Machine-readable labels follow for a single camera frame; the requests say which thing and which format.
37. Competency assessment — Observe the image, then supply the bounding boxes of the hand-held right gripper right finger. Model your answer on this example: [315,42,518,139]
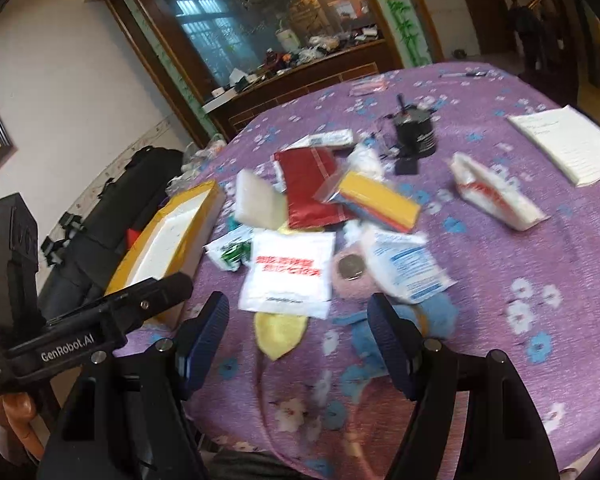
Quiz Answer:
[367,293,561,480]

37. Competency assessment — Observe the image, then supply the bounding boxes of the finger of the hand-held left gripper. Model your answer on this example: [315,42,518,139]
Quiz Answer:
[106,272,194,334]

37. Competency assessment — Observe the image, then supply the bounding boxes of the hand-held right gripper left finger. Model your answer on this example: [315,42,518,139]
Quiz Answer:
[36,291,231,480]

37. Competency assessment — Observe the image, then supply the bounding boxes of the blue plush toy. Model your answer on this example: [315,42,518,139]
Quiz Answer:
[330,292,459,361]

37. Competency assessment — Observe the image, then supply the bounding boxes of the yellow cardboard box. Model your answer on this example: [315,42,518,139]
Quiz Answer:
[104,180,227,333]

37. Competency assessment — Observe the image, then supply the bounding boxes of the pink plush brooch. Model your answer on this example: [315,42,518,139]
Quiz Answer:
[330,251,376,306]

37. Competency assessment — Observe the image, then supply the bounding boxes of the person's left hand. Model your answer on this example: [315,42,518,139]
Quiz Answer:
[2,391,37,422]

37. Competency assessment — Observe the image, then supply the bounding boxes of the yellow cloth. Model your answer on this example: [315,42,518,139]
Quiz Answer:
[253,311,312,362]

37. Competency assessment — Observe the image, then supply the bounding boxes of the white blue tissue packet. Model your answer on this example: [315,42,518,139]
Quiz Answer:
[362,227,457,305]

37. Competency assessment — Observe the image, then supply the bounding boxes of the white green crumpled packet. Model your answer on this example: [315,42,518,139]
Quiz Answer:
[204,225,255,273]

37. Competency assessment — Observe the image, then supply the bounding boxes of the black bag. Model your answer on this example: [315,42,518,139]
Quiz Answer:
[37,146,183,321]

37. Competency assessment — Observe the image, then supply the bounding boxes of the white packet red print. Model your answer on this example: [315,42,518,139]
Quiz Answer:
[238,230,337,320]

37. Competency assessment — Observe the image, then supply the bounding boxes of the purple floral tablecloth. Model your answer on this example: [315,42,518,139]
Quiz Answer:
[180,62,600,480]

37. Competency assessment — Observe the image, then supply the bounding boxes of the yellow packet in clear plastic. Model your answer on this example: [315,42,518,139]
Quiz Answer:
[314,170,423,234]

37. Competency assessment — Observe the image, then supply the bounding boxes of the pale white sponge block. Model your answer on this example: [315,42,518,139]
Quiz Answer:
[234,169,289,231]

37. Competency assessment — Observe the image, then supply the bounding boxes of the crumpled clear plastic bag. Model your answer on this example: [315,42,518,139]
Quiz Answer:
[167,135,227,196]

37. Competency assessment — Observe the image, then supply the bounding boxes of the white tissue pack red label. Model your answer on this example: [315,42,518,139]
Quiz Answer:
[450,152,552,232]

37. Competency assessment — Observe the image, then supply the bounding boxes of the clear bag white contents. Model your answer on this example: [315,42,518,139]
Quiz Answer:
[350,142,386,181]

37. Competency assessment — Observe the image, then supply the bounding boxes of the black cylindrical motor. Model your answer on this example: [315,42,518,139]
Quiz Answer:
[372,94,438,159]

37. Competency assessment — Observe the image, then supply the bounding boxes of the green patterned tissue pack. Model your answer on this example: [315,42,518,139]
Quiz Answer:
[291,128,356,149]

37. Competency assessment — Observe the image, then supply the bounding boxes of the wooden glass cabinet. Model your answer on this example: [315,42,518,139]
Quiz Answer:
[92,0,431,143]

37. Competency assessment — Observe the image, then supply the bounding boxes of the pink mask packet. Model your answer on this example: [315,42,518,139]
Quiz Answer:
[350,77,388,97]

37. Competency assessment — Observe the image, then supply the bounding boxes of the white notepad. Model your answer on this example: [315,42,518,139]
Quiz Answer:
[507,105,600,188]

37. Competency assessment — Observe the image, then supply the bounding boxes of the white kettle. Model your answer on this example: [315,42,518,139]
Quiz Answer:
[275,27,299,54]

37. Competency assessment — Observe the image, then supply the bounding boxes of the bamboo painted panel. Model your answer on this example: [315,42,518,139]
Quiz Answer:
[370,0,433,67]

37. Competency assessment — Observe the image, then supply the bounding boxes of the dark statue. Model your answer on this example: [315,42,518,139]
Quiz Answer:
[507,0,543,73]

